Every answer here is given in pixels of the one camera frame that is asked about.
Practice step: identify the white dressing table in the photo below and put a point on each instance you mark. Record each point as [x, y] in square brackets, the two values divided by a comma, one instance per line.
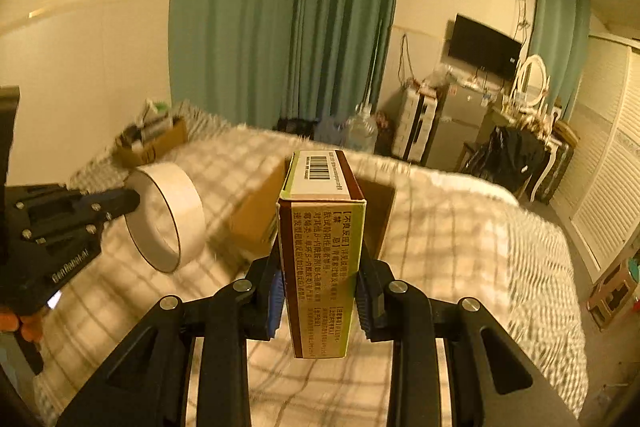
[535, 142]

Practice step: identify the brown and green medicine box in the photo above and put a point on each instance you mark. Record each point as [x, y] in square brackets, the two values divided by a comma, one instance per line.
[320, 252]

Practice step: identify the clear water jug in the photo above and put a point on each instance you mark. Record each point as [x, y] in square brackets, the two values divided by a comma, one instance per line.
[361, 129]

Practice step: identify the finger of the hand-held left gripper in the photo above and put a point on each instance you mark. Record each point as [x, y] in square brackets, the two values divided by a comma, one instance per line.
[107, 203]

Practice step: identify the cardboard box of clutter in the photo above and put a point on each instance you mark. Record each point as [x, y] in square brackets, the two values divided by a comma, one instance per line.
[150, 134]

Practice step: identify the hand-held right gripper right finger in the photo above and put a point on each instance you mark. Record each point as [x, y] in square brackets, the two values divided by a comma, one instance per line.
[363, 307]

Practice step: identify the small grey refrigerator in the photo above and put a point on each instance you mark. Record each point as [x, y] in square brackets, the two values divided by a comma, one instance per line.
[457, 127]

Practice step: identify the black wall television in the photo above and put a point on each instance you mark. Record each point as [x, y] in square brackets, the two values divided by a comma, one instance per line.
[484, 44]

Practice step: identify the white vanity mirror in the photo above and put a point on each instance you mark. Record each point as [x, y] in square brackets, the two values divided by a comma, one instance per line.
[531, 79]

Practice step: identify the teal window curtain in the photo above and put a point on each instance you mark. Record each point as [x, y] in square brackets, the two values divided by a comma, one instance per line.
[560, 42]

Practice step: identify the white drawer tower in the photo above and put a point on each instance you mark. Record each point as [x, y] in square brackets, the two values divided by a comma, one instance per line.
[416, 127]

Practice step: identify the black jacket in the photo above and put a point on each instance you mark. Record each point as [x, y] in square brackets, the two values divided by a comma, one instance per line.
[505, 157]

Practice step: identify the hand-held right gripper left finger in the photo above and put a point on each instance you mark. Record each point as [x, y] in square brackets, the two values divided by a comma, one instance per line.
[273, 302]

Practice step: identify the white louvered wardrobe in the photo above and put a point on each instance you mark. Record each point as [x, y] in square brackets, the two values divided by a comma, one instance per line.
[607, 147]

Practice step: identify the white tape roll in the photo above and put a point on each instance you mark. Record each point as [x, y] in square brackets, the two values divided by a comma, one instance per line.
[165, 217]

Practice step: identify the small wooden stool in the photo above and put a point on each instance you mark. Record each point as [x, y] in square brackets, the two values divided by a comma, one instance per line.
[611, 294]

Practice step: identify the person's left hand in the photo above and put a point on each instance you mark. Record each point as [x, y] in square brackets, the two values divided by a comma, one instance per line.
[20, 326]

